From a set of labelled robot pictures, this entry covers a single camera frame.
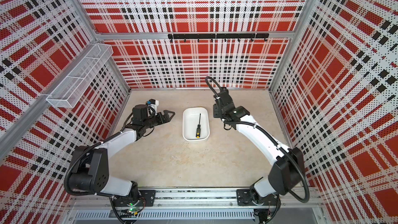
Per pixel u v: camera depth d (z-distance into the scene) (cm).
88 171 44
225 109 59
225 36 88
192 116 105
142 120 70
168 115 81
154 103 82
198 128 98
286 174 40
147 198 74
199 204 73
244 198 73
